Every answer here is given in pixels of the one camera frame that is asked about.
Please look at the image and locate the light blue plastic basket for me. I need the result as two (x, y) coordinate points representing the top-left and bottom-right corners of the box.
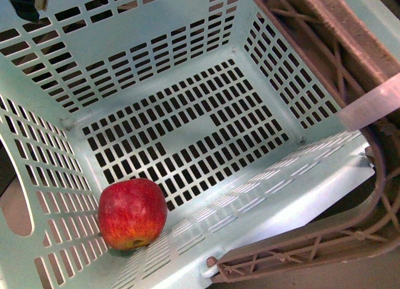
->
(1, 0), (376, 288)

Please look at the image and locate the red apple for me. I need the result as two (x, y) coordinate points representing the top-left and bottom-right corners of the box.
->
(97, 178), (168, 251)

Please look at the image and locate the brown basket handle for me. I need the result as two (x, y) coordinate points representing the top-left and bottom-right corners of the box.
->
(207, 0), (399, 283)

